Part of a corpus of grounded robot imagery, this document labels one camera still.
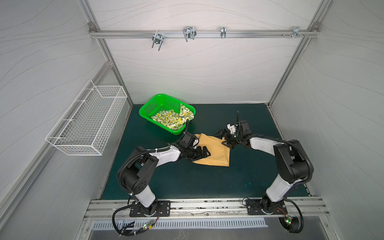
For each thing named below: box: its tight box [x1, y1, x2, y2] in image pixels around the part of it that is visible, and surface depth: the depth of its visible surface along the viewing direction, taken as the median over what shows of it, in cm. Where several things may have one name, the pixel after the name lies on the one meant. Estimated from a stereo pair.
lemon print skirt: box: [150, 103, 194, 130], surface depth 104 cm
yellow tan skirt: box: [192, 133, 231, 167], surface depth 94 cm
